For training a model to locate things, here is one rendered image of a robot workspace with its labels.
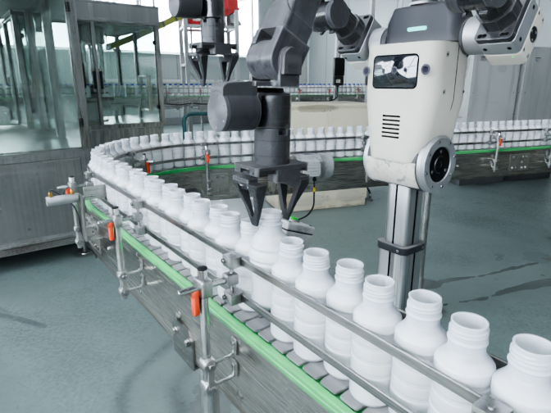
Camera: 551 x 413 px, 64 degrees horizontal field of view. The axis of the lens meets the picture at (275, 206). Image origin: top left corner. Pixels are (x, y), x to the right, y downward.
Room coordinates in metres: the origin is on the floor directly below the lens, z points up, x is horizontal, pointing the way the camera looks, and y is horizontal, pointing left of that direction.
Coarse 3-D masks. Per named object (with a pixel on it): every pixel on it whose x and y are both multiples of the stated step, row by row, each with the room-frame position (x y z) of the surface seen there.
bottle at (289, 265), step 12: (288, 240) 0.64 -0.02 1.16; (300, 240) 0.64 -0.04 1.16; (288, 252) 0.61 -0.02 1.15; (300, 252) 0.62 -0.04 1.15; (276, 264) 0.62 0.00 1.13; (288, 264) 0.61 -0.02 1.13; (300, 264) 0.62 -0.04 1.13; (276, 276) 0.61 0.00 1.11; (288, 276) 0.60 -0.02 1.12; (276, 288) 0.61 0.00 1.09; (276, 300) 0.61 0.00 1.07; (288, 300) 0.60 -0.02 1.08; (276, 312) 0.61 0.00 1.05; (288, 312) 0.60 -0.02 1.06; (288, 324) 0.60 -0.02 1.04; (276, 336) 0.61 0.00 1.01; (288, 336) 0.60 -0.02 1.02
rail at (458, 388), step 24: (120, 192) 1.19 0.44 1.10; (168, 216) 0.92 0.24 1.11; (192, 264) 0.84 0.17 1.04; (240, 264) 0.68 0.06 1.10; (288, 288) 0.58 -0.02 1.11; (264, 312) 0.63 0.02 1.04; (336, 312) 0.50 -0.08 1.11; (360, 336) 0.47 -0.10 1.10; (336, 360) 0.50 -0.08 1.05; (408, 360) 0.41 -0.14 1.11; (504, 360) 0.40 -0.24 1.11; (360, 384) 0.46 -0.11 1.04; (456, 384) 0.37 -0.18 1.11
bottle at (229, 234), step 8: (224, 216) 0.76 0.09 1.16; (232, 216) 0.76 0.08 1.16; (240, 216) 0.77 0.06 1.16; (224, 224) 0.76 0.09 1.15; (232, 224) 0.76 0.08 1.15; (224, 232) 0.76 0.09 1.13; (232, 232) 0.76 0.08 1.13; (216, 240) 0.76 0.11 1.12; (224, 240) 0.75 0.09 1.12; (232, 240) 0.75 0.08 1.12; (232, 248) 0.74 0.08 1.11; (216, 256) 0.76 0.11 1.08; (216, 264) 0.76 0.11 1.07; (216, 272) 0.76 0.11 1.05; (224, 272) 0.74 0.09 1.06
